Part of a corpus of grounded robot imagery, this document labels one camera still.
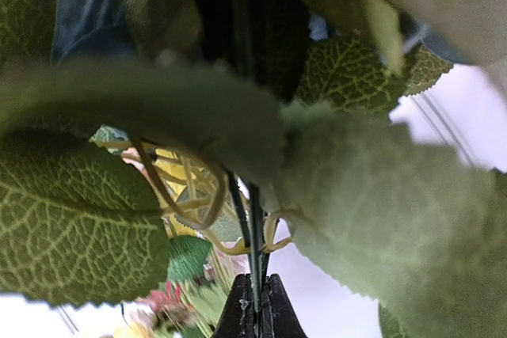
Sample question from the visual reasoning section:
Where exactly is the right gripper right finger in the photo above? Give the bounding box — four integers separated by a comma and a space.
261, 274, 307, 338

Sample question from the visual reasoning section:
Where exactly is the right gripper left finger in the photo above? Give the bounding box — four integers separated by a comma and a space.
212, 274, 255, 338

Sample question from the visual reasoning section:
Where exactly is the pink rose flower stem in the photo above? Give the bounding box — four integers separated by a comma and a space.
135, 281, 194, 324

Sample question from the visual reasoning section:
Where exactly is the blue hydrangea flower stem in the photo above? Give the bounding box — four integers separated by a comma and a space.
0, 0, 507, 338

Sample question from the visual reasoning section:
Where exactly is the yellow poppy flower stem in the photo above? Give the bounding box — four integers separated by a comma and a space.
154, 149, 209, 237

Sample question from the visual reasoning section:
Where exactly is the cream yellow rose stem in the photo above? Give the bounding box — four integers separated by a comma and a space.
112, 322, 154, 338

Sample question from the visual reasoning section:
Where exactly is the right aluminium frame post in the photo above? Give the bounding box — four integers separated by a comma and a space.
408, 92, 476, 165

